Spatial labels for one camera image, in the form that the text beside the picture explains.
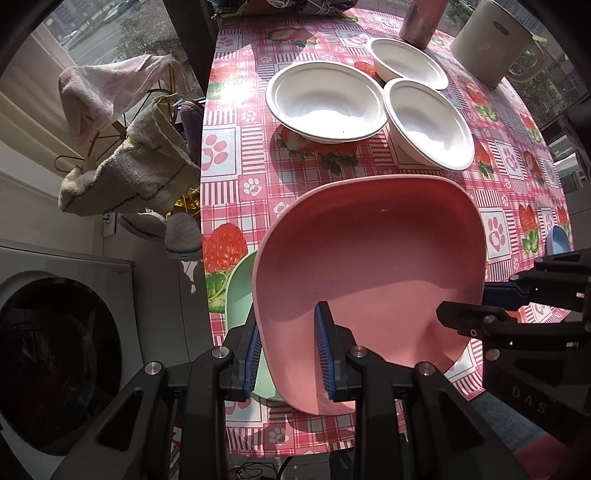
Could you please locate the blue square plate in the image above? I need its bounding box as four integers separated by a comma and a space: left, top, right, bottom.
545, 225, 571, 256

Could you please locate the pink square plate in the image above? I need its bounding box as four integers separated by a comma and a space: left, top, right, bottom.
252, 175, 487, 415

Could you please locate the white paper bowl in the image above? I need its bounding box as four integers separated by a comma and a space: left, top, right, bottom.
266, 61, 388, 144
367, 38, 449, 91
383, 78, 475, 172

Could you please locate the green square plate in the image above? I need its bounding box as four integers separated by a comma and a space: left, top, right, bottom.
224, 251, 283, 401

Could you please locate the grey slipper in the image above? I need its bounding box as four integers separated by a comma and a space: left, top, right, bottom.
164, 212, 201, 261

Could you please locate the washing machine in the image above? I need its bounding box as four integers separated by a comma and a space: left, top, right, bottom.
1, 240, 143, 479

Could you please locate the pink strawberry tablecloth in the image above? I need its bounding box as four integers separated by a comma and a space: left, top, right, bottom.
198, 4, 576, 458

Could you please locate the beige hanging towel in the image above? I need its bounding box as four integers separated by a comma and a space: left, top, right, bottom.
58, 96, 200, 216

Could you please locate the cream mug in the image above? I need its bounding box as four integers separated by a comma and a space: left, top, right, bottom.
450, 1, 545, 89

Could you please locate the pink tumbler cup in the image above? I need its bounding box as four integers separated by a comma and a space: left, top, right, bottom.
400, 0, 448, 49

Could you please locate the pink hanging towel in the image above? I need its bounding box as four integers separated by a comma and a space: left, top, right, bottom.
58, 54, 189, 145

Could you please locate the dark plaid cloth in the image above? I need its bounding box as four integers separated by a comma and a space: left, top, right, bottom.
211, 0, 358, 17

